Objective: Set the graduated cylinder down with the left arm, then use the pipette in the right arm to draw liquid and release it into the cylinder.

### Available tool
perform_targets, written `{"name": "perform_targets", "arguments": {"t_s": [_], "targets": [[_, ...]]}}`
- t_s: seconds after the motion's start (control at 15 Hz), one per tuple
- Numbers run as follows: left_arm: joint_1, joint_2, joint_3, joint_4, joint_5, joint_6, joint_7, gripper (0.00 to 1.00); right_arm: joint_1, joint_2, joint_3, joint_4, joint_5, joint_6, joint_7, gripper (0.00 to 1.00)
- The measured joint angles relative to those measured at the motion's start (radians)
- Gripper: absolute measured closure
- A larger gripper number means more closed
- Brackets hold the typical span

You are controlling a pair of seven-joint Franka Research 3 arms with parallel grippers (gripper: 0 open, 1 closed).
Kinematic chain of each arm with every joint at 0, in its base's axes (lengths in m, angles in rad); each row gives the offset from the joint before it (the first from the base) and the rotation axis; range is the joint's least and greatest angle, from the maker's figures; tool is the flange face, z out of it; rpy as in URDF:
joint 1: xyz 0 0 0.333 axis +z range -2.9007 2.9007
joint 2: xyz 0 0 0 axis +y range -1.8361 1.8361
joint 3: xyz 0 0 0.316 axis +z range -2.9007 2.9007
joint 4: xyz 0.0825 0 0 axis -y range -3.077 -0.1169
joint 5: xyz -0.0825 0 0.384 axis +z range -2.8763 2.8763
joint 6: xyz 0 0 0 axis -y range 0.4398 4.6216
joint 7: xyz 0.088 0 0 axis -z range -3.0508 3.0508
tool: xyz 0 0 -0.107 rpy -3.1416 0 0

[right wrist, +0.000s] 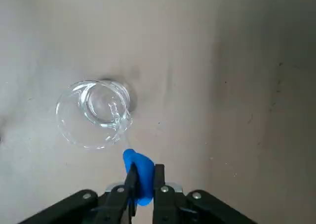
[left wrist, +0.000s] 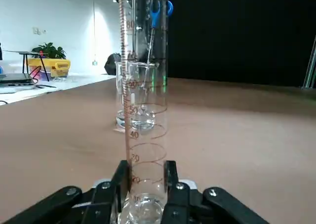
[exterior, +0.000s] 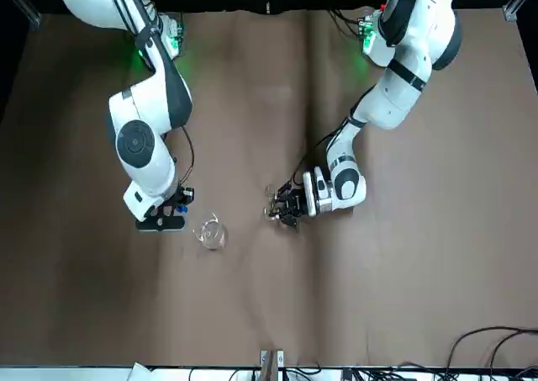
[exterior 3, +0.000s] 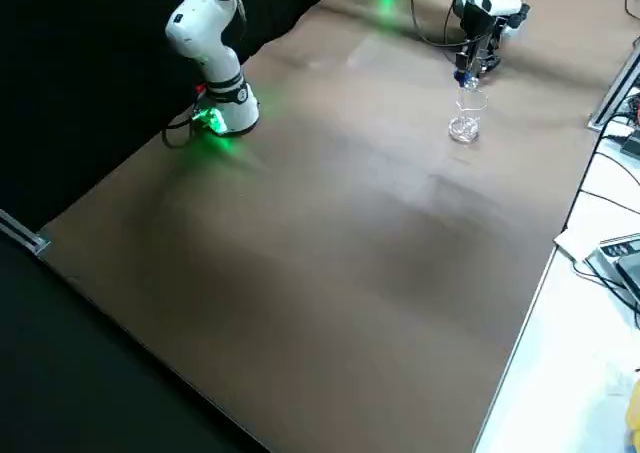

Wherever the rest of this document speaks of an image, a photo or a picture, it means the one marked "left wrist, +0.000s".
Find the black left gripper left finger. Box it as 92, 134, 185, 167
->
0, 159, 131, 224

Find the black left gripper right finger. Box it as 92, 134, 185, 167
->
160, 160, 272, 224

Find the clear glass graduated cylinder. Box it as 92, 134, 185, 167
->
117, 0, 170, 224

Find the glass pipette blue bulb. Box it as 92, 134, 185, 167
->
145, 0, 174, 89

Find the clear glass beaker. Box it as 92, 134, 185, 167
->
114, 60, 159, 134

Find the grey laptop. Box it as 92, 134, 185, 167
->
0, 72, 38, 91

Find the yellow plastic box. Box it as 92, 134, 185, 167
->
26, 58, 72, 78

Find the black bag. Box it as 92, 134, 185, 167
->
104, 52, 117, 76

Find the black metal stand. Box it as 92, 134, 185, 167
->
19, 50, 53, 82

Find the green potted plant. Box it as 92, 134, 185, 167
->
31, 42, 67, 60

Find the aluminium frame strut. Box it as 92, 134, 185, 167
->
301, 35, 316, 89

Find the hanging thin cord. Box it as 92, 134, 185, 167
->
90, 0, 98, 67

